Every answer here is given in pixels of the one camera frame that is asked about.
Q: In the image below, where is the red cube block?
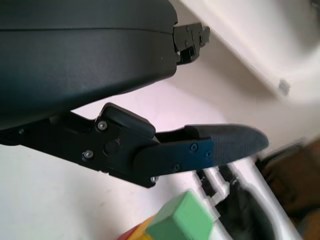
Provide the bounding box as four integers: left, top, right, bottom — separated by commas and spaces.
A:
116, 225, 141, 240

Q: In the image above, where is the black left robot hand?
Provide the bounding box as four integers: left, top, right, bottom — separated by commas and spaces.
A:
0, 0, 272, 189

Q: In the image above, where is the yellow cube block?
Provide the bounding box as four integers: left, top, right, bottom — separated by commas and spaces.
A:
131, 216, 161, 240

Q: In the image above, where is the green cube block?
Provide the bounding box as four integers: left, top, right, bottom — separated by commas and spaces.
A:
146, 190, 217, 240

